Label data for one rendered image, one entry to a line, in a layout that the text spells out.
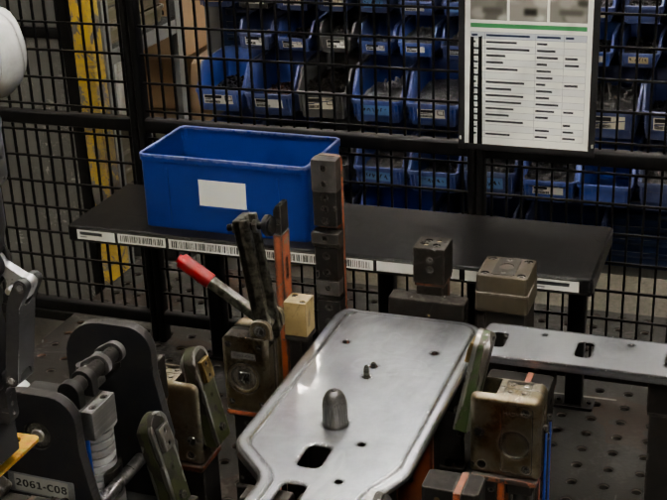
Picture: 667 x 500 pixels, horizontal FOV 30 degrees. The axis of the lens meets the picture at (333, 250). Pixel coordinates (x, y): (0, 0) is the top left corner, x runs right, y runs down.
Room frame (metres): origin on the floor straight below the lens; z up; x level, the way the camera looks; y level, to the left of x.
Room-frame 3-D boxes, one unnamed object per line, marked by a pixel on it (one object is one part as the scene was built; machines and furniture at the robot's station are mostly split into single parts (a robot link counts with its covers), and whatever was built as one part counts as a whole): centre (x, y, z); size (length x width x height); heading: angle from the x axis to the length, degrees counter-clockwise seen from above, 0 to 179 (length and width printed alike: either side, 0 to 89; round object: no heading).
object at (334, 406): (1.35, 0.01, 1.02); 0.03 x 0.03 x 0.07
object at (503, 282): (1.68, -0.25, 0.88); 0.08 x 0.08 x 0.36; 70
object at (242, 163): (2.00, 0.15, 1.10); 0.30 x 0.17 x 0.13; 69
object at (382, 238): (1.95, 0.00, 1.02); 0.90 x 0.22 x 0.03; 70
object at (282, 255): (1.62, 0.07, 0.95); 0.03 x 0.01 x 0.50; 160
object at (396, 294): (1.71, -0.14, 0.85); 0.12 x 0.03 x 0.30; 70
